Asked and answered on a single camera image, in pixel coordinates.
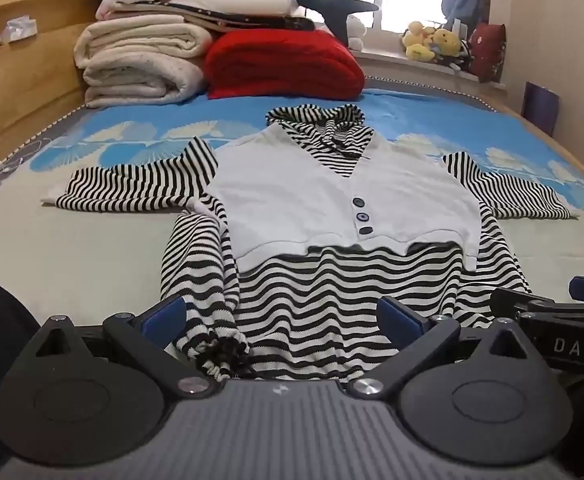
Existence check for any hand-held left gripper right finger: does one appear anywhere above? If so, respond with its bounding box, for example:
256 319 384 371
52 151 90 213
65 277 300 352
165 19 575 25
347 296 530 401

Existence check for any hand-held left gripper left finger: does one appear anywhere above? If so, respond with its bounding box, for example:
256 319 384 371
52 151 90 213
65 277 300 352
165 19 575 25
34 294 223 402

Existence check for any striped hooded top white vest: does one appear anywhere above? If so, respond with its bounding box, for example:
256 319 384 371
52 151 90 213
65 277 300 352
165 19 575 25
42 104 580 383

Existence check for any blue and cream bed sheet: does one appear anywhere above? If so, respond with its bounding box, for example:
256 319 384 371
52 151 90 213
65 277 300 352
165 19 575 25
0 87 584 376

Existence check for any purple folder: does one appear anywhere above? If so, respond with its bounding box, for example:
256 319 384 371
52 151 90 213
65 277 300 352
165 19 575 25
521 81 559 137

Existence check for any grey-edged mattress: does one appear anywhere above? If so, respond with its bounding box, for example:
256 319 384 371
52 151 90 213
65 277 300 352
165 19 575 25
0 74 523 221

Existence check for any dark red cushion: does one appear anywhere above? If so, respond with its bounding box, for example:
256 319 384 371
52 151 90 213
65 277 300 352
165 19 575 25
469 22 508 84

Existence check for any striped plush toy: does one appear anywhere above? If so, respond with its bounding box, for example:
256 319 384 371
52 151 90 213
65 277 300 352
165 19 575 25
447 40 474 74

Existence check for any stone windowsill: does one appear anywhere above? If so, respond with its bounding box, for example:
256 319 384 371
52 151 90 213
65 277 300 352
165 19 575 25
357 47 512 92

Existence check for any cream folded quilt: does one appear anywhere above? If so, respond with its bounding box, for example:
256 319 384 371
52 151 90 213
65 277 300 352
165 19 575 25
74 14 213 109

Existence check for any yellow plush bear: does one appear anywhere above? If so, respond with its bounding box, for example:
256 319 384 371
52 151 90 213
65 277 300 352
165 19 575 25
432 27 464 57

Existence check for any wooden headboard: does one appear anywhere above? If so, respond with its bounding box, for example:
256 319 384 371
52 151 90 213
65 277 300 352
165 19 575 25
0 0 115 177

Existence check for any yellow plush toy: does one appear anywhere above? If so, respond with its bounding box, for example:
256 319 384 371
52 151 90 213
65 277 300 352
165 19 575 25
401 21 437 63

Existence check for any red folded quilt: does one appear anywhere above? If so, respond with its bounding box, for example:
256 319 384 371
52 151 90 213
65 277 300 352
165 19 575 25
203 29 367 101

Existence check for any small white plush toy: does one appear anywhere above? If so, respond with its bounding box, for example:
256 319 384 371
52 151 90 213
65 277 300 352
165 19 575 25
347 14 369 52

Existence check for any dark patterned folded mat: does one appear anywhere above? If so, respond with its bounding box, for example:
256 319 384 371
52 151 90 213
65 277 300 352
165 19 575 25
162 2 317 34

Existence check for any white folded quilt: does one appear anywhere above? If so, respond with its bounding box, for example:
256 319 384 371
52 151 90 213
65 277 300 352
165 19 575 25
114 0 301 25

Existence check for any tissue pack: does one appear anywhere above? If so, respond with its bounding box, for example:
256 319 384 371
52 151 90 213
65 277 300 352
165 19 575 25
0 16 38 44

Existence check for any wooden bed rail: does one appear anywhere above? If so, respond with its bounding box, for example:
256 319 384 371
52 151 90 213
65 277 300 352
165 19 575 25
464 85 584 201

